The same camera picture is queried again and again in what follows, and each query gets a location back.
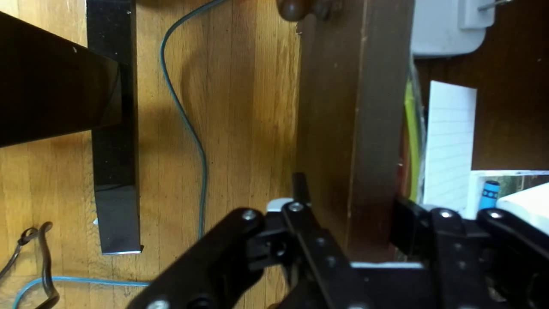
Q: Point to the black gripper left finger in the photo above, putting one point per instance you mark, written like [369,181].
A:
[229,269]

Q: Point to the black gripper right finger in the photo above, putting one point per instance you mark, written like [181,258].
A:
[486,269]

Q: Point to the dark wooden drawer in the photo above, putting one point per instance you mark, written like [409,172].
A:
[354,114]

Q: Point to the white to-do list notepad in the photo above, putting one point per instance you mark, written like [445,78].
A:
[452,148]

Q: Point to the white printed product box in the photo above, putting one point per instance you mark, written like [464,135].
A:
[520,200]

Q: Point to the white plastic charger device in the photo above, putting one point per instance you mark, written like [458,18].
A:
[446,28]

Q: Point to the brass drawer knob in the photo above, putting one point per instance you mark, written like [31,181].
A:
[292,9]

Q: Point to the black floor stand base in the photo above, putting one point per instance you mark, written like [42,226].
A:
[114,143]

